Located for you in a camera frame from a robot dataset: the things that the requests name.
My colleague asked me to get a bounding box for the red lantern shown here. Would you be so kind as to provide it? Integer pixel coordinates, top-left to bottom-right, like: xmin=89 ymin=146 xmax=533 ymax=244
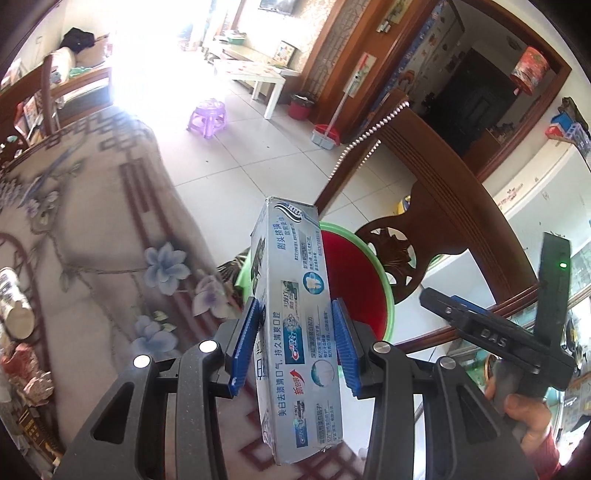
xmin=510 ymin=46 xmax=551 ymax=95

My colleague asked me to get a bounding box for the red bin with green rim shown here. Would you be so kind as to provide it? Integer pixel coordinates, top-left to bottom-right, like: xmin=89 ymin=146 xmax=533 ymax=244
xmin=235 ymin=222 xmax=398 ymax=347

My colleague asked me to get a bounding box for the grey toothpaste box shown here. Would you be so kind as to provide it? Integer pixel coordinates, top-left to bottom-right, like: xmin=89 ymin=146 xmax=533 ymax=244
xmin=249 ymin=196 xmax=347 ymax=467

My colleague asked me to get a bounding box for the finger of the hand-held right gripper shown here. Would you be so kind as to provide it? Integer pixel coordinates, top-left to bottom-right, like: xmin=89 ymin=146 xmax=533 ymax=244
xmin=419 ymin=286 xmax=490 ymax=332

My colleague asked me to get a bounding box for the black clothing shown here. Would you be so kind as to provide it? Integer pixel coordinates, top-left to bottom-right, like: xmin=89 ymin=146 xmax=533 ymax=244
xmin=60 ymin=28 xmax=95 ymax=51

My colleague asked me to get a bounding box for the blue plastic basket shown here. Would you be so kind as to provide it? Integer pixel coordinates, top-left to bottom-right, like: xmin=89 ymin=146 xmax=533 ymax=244
xmin=547 ymin=97 xmax=591 ymax=153

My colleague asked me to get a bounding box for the colourful framed picture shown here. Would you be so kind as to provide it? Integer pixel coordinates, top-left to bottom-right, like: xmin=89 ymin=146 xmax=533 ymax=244
xmin=274 ymin=41 xmax=296 ymax=70

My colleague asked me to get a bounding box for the colourful wall poster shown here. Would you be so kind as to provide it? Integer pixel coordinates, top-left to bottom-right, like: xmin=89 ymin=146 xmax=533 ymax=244
xmin=379 ymin=0 xmax=465 ymax=112

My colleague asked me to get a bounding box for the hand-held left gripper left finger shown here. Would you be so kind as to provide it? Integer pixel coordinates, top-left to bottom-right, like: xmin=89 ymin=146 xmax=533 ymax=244
xmin=53 ymin=298 xmax=269 ymax=480

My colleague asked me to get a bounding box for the carved dark wooden chair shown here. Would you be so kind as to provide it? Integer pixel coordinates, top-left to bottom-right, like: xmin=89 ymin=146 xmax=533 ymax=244
xmin=314 ymin=99 xmax=541 ymax=344

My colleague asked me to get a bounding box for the light TV cabinet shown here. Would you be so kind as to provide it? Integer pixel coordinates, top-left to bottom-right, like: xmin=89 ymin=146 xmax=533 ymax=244
xmin=205 ymin=37 xmax=278 ymax=65

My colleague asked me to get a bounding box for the broom with dustpan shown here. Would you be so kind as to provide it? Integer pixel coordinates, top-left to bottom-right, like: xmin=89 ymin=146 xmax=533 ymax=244
xmin=311 ymin=69 xmax=358 ymax=149

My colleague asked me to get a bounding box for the person's right hand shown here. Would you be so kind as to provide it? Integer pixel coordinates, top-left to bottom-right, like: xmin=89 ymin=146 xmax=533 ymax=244
xmin=485 ymin=373 xmax=552 ymax=446

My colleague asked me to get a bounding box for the wooden lattice partition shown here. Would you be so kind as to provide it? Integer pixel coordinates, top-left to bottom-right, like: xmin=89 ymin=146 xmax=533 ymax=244
xmin=300 ymin=0 xmax=386 ymax=100

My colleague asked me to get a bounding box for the floral tablecloth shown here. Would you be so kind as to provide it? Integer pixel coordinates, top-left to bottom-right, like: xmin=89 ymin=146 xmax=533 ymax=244
xmin=0 ymin=108 xmax=370 ymax=480

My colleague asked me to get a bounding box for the small red waste bin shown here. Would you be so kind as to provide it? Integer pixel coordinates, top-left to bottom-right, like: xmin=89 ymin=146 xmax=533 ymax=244
xmin=288 ymin=93 xmax=315 ymax=121

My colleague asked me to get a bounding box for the white beaded strip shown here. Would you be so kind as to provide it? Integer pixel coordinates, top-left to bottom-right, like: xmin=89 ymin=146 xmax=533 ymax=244
xmin=330 ymin=100 xmax=411 ymax=180

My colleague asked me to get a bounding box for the plain wooden chair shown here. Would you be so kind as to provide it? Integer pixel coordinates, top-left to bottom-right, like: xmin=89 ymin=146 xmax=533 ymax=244
xmin=0 ymin=55 xmax=63 ymax=162

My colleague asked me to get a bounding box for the person's right forearm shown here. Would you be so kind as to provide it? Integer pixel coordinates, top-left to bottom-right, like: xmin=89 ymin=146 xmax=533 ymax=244
xmin=522 ymin=434 xmax=561 ymax=480

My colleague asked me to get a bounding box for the white coffee table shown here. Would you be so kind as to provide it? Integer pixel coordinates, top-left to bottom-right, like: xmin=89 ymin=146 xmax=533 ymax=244
xmin=212 ymin=59 xmax=301 ymax=121

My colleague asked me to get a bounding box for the crumpled paper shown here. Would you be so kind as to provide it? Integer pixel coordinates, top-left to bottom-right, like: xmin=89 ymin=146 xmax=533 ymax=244
xmin=0 ymin=344 xmax=54 ymax=407

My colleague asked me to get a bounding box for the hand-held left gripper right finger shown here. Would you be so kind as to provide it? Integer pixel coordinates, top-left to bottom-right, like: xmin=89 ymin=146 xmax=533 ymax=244
xmin=330 ymin=298 xmax=527 ymax=480

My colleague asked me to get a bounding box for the purple plastic stool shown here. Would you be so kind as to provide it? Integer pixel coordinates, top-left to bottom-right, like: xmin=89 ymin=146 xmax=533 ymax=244
xmin=187 ymin=98 xmax=228 ymax=140

